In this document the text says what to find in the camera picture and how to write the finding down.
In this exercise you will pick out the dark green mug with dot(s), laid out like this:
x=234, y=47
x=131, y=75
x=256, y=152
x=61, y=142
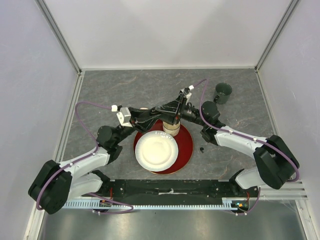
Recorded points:
x=222, y=93

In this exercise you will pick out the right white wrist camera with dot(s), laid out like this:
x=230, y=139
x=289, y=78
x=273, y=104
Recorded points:
x=187, y=92

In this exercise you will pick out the slotted cable duct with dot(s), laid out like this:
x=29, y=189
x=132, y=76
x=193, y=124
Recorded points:
x=91, y=203

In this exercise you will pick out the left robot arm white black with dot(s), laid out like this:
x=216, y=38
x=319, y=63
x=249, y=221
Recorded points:
x=56, y=183

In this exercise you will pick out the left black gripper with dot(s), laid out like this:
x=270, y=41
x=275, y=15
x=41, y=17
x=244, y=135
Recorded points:
x=142, y=118

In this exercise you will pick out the aluminium frame post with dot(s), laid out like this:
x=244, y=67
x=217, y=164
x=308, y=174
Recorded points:
x=290, y=9
x=58, y=34

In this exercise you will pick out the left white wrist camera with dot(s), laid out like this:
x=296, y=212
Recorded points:
x=123, y=115

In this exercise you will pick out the right aluminium frame post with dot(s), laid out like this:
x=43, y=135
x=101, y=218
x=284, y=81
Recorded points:
x=290, y=9

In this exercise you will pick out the left aluminium frame post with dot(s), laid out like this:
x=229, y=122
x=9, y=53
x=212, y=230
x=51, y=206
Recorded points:
x=58, y=34

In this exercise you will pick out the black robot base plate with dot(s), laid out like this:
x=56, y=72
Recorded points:
x=173, y=192

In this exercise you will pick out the white ceramic plate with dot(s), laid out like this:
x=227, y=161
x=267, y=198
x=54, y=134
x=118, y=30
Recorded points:
x=156, y=151

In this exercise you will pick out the red round tray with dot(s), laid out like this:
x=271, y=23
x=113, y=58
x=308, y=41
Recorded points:
x=185, y=147

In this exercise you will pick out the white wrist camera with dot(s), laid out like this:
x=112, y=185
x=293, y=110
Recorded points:
x=187, y=92
x=123, y=115

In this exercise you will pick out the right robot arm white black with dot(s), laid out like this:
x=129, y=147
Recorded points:
x=275, y=163

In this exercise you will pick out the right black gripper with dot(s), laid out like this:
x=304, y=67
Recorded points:
x=171, y=108

